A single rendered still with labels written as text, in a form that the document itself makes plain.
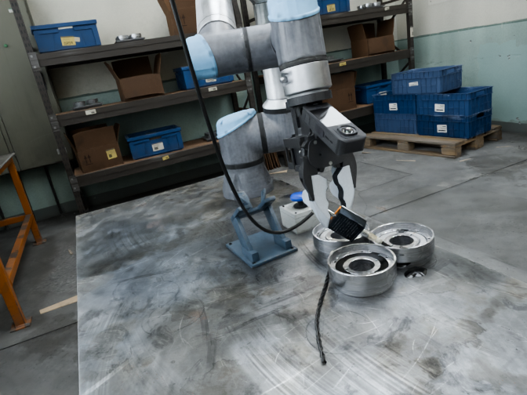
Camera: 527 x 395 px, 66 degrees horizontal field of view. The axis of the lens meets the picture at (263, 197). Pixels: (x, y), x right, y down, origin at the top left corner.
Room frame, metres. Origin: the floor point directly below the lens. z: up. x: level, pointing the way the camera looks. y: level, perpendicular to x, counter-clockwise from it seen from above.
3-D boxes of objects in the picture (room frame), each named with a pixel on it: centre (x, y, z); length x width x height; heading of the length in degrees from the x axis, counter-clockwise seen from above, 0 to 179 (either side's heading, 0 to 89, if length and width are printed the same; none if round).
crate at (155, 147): (4.12, 0.99, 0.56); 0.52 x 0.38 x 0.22; 109
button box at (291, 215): (0.83, -0.08, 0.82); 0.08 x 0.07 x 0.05; 22
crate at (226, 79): (4.36, 0.39, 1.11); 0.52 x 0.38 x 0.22; 112
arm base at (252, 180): (1.14, 0.04, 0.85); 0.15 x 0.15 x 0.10
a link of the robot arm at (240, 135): (1.14, 0.03, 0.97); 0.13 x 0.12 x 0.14; 90
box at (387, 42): (5.14, -1.61, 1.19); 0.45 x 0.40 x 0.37; 107
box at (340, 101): (4.92, -1.02, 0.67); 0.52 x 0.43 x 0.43; 112
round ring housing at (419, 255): (0.62, -0.22, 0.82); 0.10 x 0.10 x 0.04
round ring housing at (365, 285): (0.56, -0.13, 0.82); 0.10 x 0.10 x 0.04
